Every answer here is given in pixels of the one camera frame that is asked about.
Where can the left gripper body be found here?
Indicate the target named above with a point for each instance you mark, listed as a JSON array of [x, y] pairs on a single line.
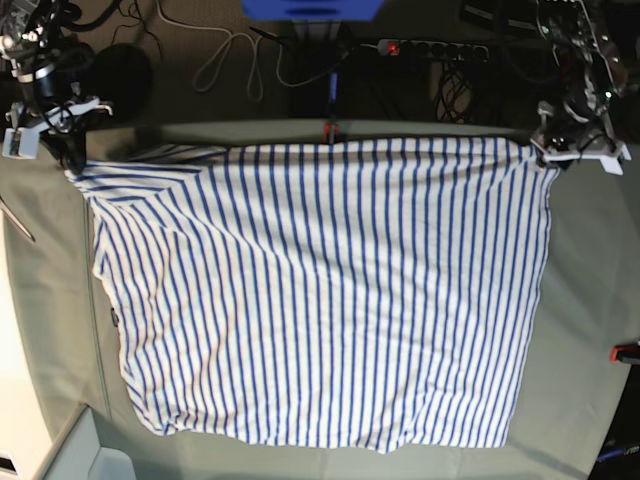
[[561, 139]]

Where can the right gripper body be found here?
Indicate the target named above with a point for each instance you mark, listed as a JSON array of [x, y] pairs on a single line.
[[59, 119]]

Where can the blue white striped t-shirt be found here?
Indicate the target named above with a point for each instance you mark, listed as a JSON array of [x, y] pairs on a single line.
[[370, 294]]

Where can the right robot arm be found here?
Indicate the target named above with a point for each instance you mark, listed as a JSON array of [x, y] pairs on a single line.
[[40, 44]]

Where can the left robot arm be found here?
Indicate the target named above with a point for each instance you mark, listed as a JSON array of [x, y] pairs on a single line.
[[591, 72]]

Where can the black round base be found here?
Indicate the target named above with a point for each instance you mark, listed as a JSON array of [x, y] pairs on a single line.
[[122, 76]]

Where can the orange black clamp right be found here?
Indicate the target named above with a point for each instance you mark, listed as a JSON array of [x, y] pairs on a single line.
[[626, 354]]

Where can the white power strip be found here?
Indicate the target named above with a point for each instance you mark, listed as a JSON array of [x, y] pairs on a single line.
[[435, 50]]

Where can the red clamp table centre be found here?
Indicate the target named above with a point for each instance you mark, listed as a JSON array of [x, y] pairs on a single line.
[[330, 132]]

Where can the white box corner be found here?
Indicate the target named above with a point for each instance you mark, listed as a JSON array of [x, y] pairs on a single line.
[[76, 452]]

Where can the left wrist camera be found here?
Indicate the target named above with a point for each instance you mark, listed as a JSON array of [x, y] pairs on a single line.
[[612, 163]]

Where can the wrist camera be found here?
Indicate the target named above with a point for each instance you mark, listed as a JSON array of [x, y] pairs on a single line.
[[612, 163], [21, 143]]

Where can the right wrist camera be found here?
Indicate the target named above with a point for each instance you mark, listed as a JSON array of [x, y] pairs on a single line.
[[21, 143]]

